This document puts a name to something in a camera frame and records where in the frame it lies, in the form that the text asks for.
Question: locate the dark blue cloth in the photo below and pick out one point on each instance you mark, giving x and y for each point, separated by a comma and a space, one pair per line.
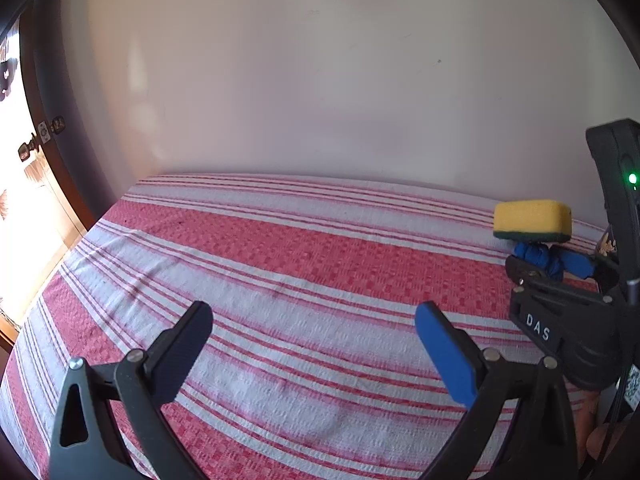
540, 255

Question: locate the yellow sponge green scouring side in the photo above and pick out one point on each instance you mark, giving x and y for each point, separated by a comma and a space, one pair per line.
530, 217

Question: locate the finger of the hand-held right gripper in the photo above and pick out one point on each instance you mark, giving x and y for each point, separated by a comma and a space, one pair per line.
520, 269
580, 263

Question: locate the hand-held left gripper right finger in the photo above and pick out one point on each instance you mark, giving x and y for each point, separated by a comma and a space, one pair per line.
445, 352

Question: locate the person's right hand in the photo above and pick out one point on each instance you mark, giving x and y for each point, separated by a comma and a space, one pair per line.
592, 425

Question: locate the red white striped tablecloth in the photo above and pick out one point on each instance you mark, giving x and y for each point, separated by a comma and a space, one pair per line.
300, 270

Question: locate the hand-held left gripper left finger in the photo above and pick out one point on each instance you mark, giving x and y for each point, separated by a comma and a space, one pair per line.
180, 350

